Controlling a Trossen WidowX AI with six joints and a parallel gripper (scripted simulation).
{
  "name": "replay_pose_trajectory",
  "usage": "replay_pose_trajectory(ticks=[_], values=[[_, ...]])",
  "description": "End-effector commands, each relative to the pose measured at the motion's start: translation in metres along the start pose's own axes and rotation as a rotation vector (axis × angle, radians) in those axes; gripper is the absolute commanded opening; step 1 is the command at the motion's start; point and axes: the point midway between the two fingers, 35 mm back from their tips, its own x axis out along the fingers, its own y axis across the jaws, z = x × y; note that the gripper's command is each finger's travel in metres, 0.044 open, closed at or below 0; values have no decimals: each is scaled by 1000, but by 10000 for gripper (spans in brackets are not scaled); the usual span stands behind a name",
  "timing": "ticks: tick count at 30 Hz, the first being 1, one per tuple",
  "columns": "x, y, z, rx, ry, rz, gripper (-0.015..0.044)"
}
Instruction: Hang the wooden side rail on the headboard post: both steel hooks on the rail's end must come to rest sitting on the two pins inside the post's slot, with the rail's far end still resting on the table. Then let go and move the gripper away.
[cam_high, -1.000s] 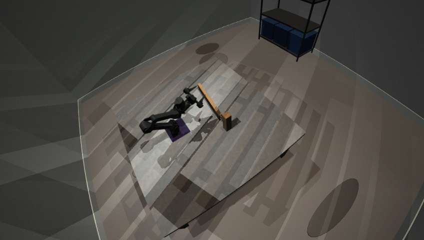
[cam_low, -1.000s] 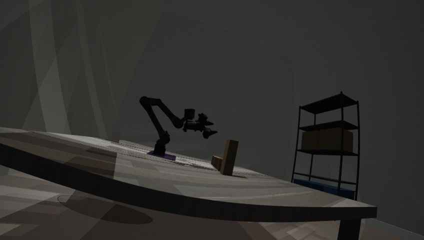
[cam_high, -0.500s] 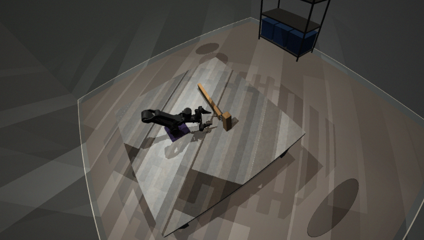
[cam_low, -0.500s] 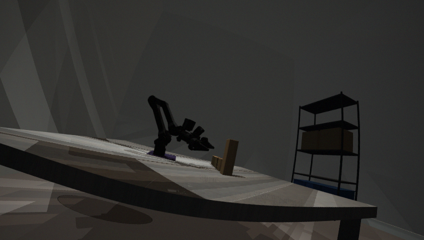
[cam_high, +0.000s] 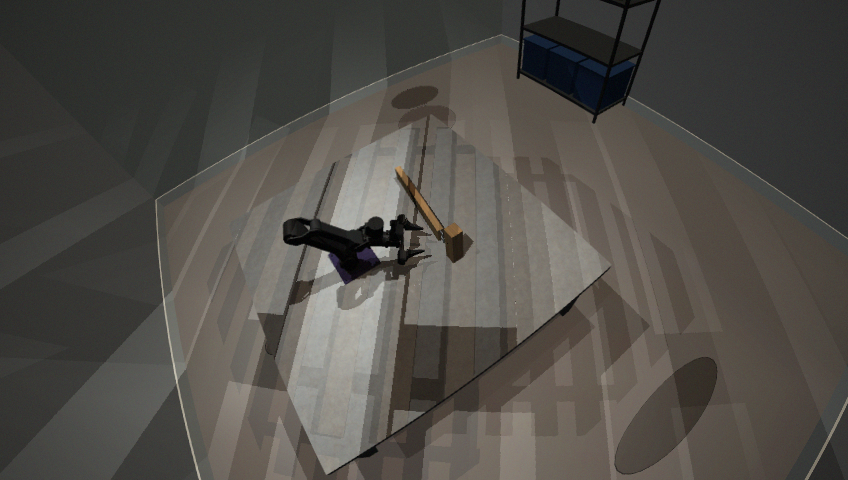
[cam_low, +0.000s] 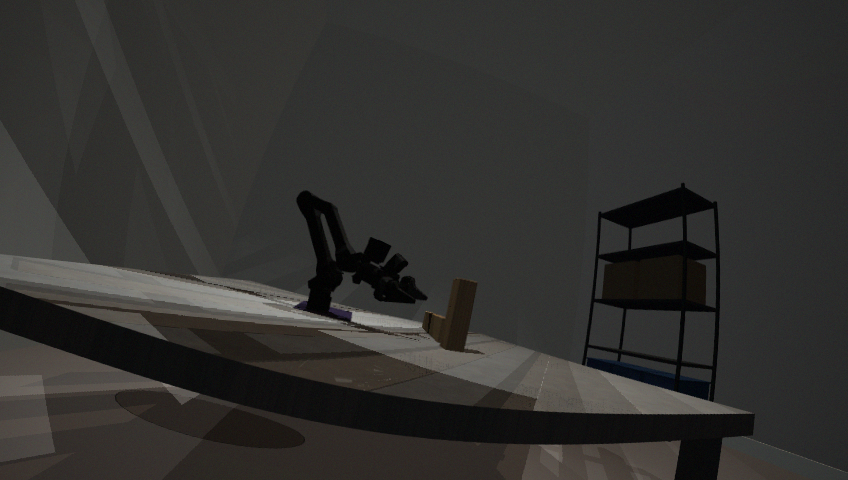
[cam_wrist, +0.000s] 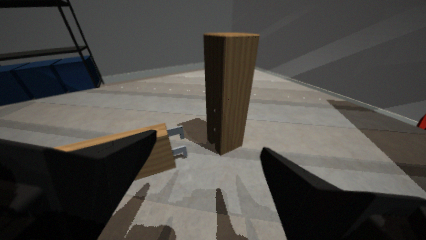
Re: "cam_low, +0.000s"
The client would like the brown wooden board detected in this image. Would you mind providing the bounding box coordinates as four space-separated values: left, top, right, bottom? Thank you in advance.
422 311 446 343

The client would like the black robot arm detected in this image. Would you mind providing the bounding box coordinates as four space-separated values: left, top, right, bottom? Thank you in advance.
297 190 408 313

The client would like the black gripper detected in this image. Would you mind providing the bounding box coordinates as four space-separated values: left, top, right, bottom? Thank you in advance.
370 268 428 304

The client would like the brown wooden post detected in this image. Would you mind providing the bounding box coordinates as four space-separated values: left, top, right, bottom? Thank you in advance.
439 278 477 352

